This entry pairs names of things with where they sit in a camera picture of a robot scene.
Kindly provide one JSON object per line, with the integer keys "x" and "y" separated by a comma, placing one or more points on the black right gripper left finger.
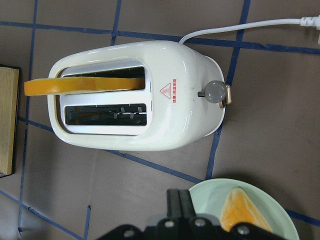
{"x": 174, "y": 206}

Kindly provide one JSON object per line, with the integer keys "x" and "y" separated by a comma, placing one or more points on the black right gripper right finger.
{"x": 186, "y": 204}

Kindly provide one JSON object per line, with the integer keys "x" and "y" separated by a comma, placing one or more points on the white two-slot toaster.
{"x": 183, "y": 99}

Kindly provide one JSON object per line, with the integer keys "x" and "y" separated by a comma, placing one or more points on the light green round plate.
{"x": 208, "y": 197}

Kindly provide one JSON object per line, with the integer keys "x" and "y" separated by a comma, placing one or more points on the triangular orange bread piece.
{"x": 239, "y": 208}

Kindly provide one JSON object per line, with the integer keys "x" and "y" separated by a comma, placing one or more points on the orange-crusted toast slice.
{"x": 81, "y": 85}

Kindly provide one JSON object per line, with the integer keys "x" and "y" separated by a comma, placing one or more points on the black wire basket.
{"x": 9, "y": 107}

